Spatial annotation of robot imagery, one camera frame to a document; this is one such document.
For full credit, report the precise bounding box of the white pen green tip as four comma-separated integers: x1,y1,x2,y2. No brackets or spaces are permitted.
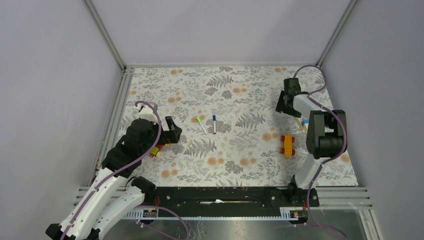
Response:
199,121,209,135

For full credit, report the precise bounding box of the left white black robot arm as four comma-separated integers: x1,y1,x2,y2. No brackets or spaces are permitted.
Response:
45,116,183,240

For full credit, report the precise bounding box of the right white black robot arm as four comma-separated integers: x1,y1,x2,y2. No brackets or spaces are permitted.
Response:
275,77,347,206

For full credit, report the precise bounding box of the red yellow green toy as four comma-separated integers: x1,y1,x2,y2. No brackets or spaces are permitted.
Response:
149,144,168,158

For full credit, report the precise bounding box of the blue white eraser block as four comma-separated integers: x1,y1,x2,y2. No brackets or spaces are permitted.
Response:
301,119,309,127

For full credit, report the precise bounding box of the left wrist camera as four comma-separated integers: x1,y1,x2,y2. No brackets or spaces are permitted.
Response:
134,103,158,124

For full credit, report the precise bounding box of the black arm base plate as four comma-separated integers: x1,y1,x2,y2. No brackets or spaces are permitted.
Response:
143,186,320,215

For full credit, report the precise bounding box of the white slotted cable duct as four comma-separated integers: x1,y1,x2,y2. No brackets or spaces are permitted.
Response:
122,208,299,221

